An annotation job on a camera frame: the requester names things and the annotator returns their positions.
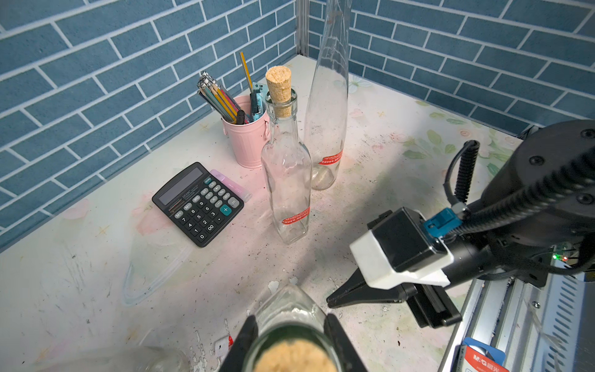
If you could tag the peeled red white label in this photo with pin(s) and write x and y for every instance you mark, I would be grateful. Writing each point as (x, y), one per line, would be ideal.
(223, 346)

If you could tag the corked glass bottle red label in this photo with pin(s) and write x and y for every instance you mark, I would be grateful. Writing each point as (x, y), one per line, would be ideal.
(286, 160)

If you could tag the clear glass bottle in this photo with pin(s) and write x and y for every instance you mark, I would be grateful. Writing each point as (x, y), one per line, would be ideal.
(126, 359)

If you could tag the black desk calculator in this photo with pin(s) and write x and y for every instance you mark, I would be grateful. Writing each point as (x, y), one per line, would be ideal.
(198, 203)

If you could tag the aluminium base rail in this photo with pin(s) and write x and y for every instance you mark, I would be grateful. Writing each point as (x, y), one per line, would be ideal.
(538, 329)

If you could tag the tall gold-capped glass bottle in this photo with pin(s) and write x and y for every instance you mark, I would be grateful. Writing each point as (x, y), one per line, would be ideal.
(326, 116)

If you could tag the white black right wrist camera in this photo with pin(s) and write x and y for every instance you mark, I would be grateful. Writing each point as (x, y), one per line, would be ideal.
(400, 250)

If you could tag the short corked glass bottle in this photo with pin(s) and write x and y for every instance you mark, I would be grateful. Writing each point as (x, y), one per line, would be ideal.
(290, 335)

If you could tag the pens in bucket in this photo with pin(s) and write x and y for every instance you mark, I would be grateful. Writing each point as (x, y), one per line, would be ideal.
(223, 102)

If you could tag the pink metal pen bucket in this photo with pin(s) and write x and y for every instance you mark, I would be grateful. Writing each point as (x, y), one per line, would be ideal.
(247, 141)

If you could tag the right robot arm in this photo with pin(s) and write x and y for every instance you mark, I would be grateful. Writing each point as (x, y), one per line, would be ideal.
(536, 217)

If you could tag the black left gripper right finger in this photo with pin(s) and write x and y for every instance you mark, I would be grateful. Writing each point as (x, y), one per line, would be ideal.
(348, 357)

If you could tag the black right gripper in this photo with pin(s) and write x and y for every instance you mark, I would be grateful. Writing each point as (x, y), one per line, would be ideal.
(430, 304)

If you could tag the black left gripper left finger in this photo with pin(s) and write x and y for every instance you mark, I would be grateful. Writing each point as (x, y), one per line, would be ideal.
(239, 350)

